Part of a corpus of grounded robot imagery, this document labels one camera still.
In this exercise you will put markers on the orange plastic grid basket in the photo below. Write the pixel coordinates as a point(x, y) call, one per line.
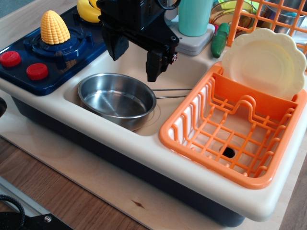
point(252, 8)

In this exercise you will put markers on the navy blue toy stove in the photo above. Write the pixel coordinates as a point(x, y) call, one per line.
point(63, 61)

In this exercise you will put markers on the amber transparent plastic bowl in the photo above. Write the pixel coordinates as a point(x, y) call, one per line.
point(224, 12)

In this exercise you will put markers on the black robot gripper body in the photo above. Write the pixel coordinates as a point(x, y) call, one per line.
point(140, 21)

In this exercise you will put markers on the yellow toy corn cob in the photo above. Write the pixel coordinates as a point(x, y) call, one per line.
point(53, 29)

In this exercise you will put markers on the cream scalloped plastic plate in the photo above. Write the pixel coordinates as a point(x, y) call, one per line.
point(266, 61)

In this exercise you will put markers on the orange plastic drying rack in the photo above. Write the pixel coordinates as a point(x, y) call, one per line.
point(233, 130)

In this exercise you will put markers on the grey faucet base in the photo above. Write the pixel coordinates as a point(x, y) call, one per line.
point(192, 45)

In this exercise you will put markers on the red stove knob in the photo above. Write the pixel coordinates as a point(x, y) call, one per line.
point(37, 71)
point(10, 59)

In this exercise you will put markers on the steel pot in basket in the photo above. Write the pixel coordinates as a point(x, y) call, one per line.
point(286, 16)

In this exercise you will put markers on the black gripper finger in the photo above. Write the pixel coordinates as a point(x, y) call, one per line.
point(116, 43)
point(158, 60)

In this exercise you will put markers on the teal plastic cup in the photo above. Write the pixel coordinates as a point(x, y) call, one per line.
point(193, 17)

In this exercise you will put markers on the stainless steel pan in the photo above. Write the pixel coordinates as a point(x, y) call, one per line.
point(121, 99)

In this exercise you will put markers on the cream toy sink unit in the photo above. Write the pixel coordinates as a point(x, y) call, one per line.
point(142, 153)

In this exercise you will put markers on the black metal bracket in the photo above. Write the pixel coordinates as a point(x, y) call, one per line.
point(45, 222)

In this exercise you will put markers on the yellow toy banana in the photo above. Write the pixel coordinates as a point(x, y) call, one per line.
point(88, 10)

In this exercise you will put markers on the red right stove knob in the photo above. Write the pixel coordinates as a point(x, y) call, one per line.
point(37, 71)

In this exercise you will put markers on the red left stove knob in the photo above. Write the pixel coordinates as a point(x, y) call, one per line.
point(10, 59)

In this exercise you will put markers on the green toy cucumber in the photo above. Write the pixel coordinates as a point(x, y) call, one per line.
point(220, 39)

